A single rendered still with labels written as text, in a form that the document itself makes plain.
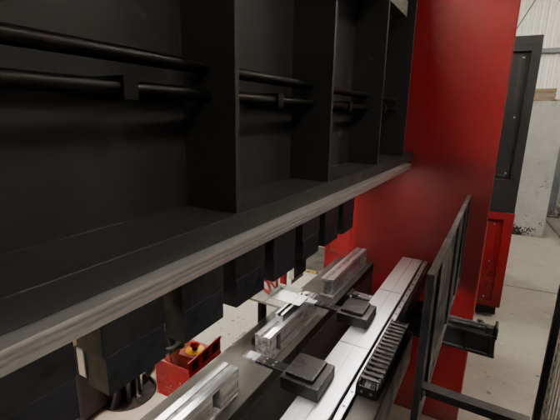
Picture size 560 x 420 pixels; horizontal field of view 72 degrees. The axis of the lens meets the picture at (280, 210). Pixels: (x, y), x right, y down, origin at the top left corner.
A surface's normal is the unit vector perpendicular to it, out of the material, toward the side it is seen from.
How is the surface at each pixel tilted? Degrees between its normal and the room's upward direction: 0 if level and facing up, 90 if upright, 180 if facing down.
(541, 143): 90
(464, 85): 90
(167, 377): 90
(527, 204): 90
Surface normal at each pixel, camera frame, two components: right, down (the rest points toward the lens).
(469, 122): -0.50, 0.20
